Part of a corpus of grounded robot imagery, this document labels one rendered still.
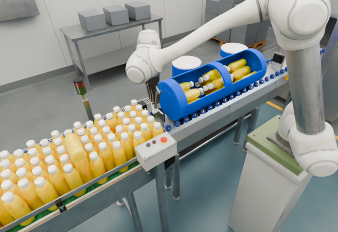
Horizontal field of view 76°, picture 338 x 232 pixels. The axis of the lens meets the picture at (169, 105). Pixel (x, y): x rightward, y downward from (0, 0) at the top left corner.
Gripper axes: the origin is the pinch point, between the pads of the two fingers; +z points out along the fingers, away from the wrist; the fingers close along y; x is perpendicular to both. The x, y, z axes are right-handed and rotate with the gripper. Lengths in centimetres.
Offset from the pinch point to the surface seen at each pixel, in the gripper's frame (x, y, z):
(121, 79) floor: -74, 253, 122
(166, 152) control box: 5.0, -17.7, 17.0
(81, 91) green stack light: 27, 49, 5
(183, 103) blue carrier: -22.4, 3.0, 8.9
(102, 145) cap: 31.4, 2.6, 12.7
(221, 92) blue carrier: -55, 2, 13
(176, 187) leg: -18, 7, 101
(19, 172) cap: 70, 9, 13
